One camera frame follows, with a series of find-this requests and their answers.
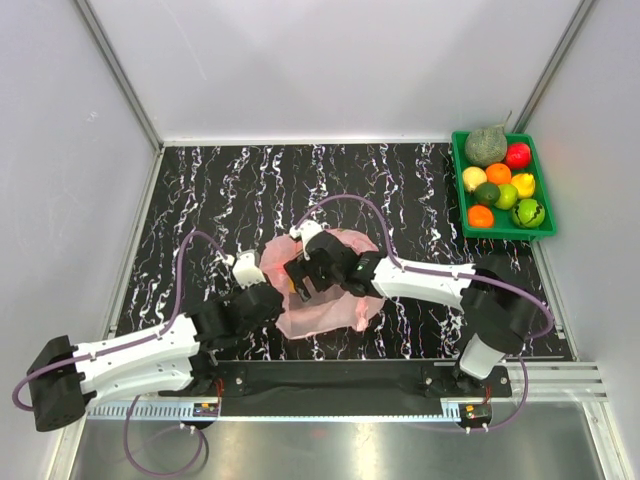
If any red apple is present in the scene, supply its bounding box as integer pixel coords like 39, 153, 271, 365
504, 142, 532, 170

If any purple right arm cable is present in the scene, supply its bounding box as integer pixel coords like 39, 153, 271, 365
294, 194, 556, 434

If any green cracked ball fruit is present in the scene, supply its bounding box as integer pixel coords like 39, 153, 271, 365
511, 198, 546, 229

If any dark green fruit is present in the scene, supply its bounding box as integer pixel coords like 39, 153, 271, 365
473, 182, 501, 207

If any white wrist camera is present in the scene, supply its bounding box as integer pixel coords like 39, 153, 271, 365
232, 250, 266, 289
289, 220, 324, 260

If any green plastic tray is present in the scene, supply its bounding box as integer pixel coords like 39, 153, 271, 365
451, 131, 557, 242

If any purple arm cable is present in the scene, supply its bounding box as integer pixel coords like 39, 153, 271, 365
12, 230, 236, 476
294, 194, 556, 434

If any grey green melon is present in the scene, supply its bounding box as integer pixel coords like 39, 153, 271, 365
464, 125, 508, 168

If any orange in tray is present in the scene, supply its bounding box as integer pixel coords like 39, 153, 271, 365
467, 204, 495, 229

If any yellow lemon fruit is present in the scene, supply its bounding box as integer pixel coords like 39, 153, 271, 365
511, 173, 536, 199

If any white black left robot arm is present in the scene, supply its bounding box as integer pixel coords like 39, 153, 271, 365
26, 283, 284, 432

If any pale yellow round fruit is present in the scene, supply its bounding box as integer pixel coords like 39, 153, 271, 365
462, 166, 487, 193

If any pink plastic bag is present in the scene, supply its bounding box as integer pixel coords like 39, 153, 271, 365
259, 235, 386, 340

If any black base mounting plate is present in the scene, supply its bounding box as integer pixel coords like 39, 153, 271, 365
160, 360, 512, 417

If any orange fruit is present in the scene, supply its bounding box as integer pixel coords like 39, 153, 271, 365
485, 163, 512, 185

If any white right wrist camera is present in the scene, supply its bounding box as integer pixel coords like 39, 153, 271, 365
289, 220, 324, 260

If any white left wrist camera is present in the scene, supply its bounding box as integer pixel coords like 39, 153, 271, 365
232, 250, 266, 289

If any aluminium rail frame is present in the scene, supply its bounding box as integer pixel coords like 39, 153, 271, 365
47, 359, 631, 480

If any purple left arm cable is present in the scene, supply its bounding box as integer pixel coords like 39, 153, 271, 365
12, 230, 236, 476

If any lime green fruit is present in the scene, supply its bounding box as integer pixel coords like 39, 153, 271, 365
494, 184, 519, 211

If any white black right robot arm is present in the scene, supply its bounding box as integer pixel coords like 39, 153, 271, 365
284, 231, 554, 397

